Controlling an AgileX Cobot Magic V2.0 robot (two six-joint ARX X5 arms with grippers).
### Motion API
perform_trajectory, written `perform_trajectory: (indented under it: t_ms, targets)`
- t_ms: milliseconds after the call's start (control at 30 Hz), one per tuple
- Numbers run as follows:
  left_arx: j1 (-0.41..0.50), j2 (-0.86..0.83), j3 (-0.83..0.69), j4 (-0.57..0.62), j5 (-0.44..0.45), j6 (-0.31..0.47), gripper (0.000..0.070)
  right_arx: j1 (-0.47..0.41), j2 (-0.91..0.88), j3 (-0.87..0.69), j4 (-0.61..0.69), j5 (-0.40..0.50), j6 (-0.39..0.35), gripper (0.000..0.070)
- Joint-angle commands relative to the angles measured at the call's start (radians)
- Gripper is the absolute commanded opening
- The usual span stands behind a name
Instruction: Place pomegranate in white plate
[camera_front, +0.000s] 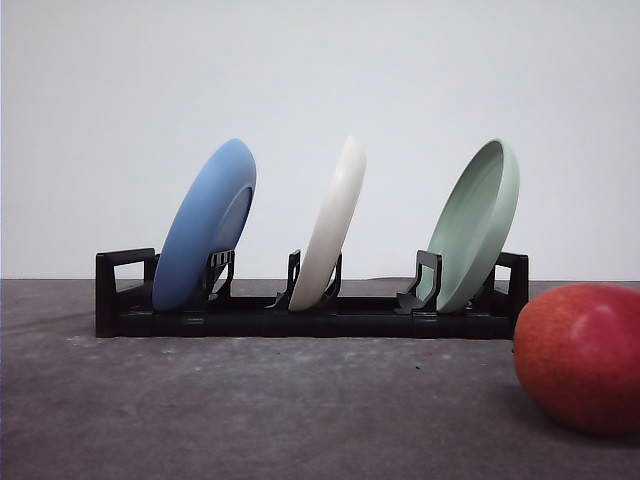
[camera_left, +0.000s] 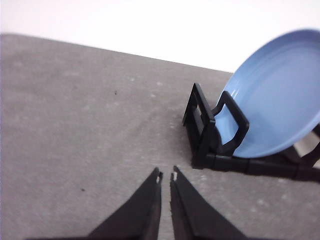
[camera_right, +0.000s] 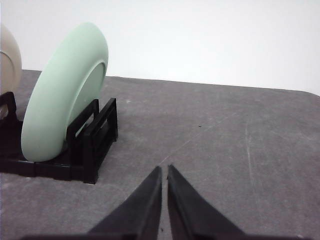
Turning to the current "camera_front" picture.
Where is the white plate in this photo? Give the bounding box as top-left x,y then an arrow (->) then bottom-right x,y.
288,136 -> 367,312

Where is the red pomegranate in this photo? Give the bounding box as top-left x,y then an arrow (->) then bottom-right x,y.
514,282 -> 640,436

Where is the blue plate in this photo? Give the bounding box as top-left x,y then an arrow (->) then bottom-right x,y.
151,139 -> 257,310

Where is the green plate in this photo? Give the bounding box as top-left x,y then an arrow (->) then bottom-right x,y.
418,138 -> 521,313

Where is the black plastic dish rack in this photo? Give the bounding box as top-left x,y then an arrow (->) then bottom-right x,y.
95,248 -> 530,339

